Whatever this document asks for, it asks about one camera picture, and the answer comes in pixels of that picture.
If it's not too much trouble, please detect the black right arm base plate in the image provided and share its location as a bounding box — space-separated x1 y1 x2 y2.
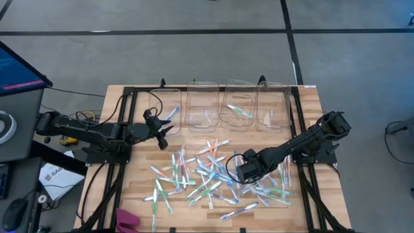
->
292 139 340 164

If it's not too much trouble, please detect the grey stand foot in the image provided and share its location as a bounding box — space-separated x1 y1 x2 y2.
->
386 116 414 135

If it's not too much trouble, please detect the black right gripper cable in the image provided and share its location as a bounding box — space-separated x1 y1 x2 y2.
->
224 152 250 186

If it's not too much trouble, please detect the yellow cable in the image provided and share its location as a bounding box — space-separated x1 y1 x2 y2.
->
73 111 97 130

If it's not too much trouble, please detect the grey desk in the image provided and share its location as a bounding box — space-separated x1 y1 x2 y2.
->
0 89 45 163

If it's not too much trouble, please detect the black desk beam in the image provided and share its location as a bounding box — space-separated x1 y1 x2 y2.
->
28 140 88 177

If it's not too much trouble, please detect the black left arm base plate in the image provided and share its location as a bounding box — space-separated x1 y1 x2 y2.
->
82 142 133 164

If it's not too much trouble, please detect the computer monitor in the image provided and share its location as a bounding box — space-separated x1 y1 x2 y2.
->
0 41 54 97

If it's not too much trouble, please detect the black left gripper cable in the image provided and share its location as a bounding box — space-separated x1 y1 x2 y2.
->
105 90 164 129

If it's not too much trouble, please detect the yellow clamp tool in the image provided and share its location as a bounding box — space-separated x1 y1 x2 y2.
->
60 135 79 146

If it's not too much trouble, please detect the black floor cable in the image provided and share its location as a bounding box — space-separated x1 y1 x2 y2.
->
384 121 414 166

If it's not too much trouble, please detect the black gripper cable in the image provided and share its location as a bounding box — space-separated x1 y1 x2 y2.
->
105 90 164 129
224 152 250 186

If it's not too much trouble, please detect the white round device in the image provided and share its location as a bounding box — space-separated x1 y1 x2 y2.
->
0 110 18 146

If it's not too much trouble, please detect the green toothbrush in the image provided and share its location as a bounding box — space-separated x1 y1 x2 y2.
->
267 188 296 197
226 104 254 118
151 187 158 232
278 163 287 198
171 152 180 189
155 178 173 215
188 180 223 207
157 175 197 186
254 190 292 206
185 173 215 201

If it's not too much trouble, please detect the black keyboard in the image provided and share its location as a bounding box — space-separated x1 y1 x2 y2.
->
0 163 11 200

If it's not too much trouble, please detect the magenta cloth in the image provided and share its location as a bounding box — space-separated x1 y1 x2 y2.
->
115 208 142 233

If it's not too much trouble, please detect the black power cable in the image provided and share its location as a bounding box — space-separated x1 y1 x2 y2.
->
80 163 107 226

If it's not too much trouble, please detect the black computer mouse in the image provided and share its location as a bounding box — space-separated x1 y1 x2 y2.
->
1 197 29 232

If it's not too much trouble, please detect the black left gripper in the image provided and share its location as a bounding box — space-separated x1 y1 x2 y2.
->
144 109 174 150

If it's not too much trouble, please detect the black monitor cable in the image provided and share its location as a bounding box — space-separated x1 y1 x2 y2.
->
47 85 107 98

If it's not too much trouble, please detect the clear plastic bin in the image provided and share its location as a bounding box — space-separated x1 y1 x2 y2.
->
255 80 293 133
184 81 221 133
219 79 259 132
147 87 182 136

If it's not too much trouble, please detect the white printed booklet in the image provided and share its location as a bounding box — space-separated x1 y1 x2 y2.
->
38 162 85 201

